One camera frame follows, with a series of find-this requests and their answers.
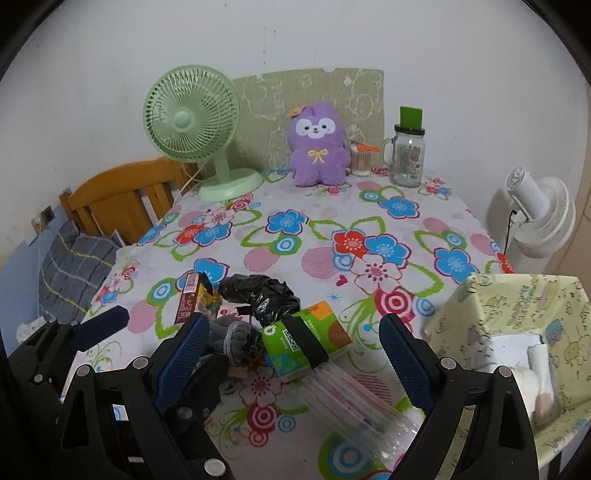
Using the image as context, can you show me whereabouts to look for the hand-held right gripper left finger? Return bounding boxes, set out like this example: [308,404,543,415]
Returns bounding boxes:
[58,314,236,480]

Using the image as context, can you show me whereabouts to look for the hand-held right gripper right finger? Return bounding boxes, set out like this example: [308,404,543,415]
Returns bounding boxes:
[379,313,541,480]

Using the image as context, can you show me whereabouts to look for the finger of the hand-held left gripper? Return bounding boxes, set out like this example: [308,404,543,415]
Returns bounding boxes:
[69,305,130,354]

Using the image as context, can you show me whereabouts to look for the grey socks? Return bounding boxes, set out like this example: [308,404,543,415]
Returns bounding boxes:
[203,314,264,370]

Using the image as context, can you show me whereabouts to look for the clear plastic cup sleeve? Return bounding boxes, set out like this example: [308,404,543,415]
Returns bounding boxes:
[295,357,426,467]

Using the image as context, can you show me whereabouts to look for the tissue pack with black strap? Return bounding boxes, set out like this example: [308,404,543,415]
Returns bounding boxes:
[256,300,354,381]

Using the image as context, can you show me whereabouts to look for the black plastic bag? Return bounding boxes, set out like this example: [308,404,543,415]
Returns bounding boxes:
[218,273,302,328]

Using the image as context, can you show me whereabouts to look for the yellow patterned storage box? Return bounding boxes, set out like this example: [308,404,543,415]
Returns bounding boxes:
[424,272,591,476]

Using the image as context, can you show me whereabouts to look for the red snack box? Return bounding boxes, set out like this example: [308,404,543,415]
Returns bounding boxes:
[174,271,201,326]

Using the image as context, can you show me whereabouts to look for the colourful small box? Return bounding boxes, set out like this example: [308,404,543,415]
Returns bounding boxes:
[196,273,223,321]

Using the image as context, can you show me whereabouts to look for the grey plaid pillow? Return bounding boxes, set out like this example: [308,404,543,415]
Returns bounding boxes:
[38,220,122,319]

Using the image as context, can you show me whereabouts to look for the white folded cloth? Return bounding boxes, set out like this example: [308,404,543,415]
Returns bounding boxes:
[508,342,555,421]

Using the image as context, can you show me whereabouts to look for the wooden chair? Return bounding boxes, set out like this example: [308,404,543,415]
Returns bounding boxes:
[59,157,199,245]

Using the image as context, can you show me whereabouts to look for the floral tablecloth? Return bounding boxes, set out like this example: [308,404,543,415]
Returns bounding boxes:
[83,166,518,480]

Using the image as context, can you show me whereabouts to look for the glass mug jar green lid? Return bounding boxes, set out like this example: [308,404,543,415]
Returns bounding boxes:
[381,106,426,188]

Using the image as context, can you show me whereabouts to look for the cotton swab jar orange lid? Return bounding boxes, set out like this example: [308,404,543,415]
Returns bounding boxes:
[348,140,380,177]

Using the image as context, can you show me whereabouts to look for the white standing fan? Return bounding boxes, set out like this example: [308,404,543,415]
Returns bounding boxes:
[502,167,577,266]

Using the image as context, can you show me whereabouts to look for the green desk fan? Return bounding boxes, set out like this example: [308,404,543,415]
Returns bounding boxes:
[142,65,265,202]

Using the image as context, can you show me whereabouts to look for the purple plush toy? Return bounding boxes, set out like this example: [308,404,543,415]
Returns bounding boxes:
[287,102,352,188]

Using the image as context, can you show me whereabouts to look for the green patterned board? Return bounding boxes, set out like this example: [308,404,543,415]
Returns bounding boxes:
[231,68,385,172]

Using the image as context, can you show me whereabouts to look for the white fan cord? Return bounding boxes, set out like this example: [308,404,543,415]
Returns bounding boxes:
[180,161,206,195]

